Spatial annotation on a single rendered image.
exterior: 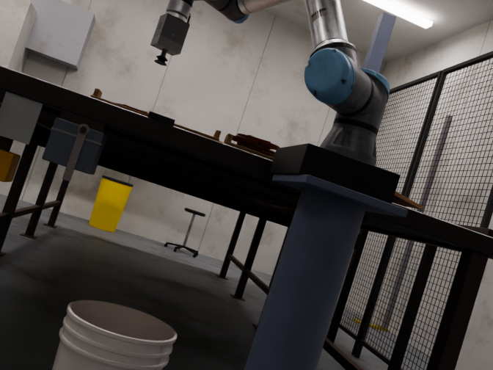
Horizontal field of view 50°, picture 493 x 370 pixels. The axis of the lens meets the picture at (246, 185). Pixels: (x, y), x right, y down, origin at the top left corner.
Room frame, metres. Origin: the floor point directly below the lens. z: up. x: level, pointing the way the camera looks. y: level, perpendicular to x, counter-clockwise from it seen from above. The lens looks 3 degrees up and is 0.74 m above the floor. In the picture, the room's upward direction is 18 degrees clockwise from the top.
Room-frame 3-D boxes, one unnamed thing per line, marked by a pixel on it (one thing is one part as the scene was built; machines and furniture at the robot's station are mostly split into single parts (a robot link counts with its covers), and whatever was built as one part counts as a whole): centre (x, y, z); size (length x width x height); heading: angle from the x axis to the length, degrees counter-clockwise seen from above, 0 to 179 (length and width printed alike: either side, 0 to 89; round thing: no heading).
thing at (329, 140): (1.34, -0.22, 1.00); 0.15 x 0.15 x 0.10
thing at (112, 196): (6.61, 1.56, 0.32); 0.40 x 0.40 x 0.64
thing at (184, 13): (1.69, 0.39, 1.30); 0.08 x 0.08 x 0.05
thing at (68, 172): (1.47, 0.49, 0.77); 0.14 x 0.11 x 0.18; 100
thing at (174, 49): (1.70, 0.39, 1.22); 0.10 x 0.09 x 0.16; 32
